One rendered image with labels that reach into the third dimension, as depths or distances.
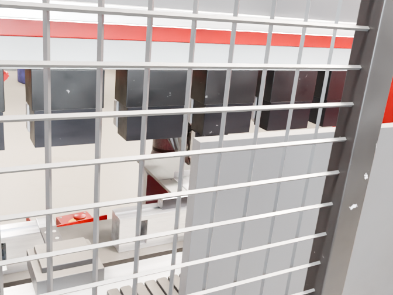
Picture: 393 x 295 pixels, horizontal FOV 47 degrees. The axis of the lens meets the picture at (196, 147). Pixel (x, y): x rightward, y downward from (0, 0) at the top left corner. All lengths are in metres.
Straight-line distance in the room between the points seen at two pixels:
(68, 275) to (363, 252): 0.52
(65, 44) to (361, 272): 0.71
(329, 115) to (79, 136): 0.73
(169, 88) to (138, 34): 0.14
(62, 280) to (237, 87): 0.62
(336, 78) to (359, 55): 1.04
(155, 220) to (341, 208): 0.88
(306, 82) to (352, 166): 0.96
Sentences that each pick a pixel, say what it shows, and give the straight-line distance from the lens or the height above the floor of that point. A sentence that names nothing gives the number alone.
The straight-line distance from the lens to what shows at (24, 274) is 1.14.
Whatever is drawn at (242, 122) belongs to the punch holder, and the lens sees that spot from 1.19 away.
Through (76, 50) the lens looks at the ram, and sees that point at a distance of 0.97.
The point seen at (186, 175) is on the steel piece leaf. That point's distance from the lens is 1.33.
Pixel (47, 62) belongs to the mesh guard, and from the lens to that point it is 0.22.
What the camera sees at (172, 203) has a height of 0.98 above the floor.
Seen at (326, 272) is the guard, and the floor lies 1.32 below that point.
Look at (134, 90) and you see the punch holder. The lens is 1.03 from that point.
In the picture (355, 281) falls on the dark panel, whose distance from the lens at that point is 0.89.
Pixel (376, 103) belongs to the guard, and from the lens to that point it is 0.33.
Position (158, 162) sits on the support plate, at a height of 1.00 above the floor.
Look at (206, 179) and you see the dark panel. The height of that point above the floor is 1.29.
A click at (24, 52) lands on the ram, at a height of 1.37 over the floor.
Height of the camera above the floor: 1.51
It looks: 19 degrees down
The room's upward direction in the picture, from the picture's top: 6 degrees clockwise
